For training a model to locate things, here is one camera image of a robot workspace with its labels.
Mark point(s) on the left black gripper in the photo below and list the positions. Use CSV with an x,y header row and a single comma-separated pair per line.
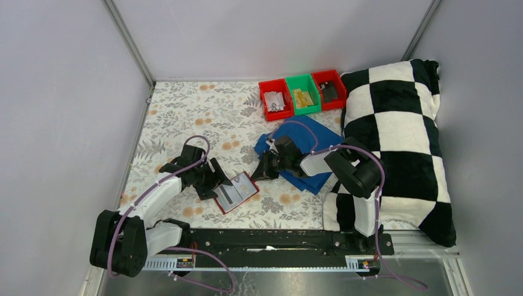
x,y
206,190

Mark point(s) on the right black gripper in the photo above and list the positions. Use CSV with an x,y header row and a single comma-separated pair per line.
x,y
263,171

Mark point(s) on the red leather card holder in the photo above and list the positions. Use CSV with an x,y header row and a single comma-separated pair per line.
x,y
233,182

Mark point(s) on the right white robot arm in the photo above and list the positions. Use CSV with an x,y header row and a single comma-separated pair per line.
x,y
357,169

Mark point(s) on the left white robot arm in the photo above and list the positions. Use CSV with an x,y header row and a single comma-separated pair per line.
x,y
125,238

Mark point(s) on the white gold VIP card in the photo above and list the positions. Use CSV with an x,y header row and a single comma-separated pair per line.
x,y
245,187

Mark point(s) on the silver cards in bin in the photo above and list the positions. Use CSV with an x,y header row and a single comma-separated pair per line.
x,y
274,101

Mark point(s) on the gold cards in bin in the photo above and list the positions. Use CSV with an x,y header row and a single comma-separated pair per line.
x,y
302,99

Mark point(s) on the black cards in bin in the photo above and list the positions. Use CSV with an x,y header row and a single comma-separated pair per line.
x,y
329,92

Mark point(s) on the blue folded cloth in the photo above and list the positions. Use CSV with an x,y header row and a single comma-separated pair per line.
x,y
308,135

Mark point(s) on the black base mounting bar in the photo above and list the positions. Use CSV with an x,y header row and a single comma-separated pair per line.
x,y
275,250

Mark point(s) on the floral patterned table mat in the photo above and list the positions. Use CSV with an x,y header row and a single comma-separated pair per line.
x,y
228,117

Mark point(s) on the left red plastic bin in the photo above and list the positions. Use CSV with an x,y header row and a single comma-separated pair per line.
x,y
278,85

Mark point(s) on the red plastic bin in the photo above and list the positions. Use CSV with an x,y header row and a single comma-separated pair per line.
x,y
331,75
278,85

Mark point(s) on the green plastic bin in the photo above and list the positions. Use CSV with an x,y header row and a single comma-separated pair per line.
x,y
305,83

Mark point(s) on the right red plastic bin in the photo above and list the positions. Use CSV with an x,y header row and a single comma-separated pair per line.
x,y
331,75

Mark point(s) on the black white checkered pillow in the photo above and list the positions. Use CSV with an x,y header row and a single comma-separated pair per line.
x,y
391,109

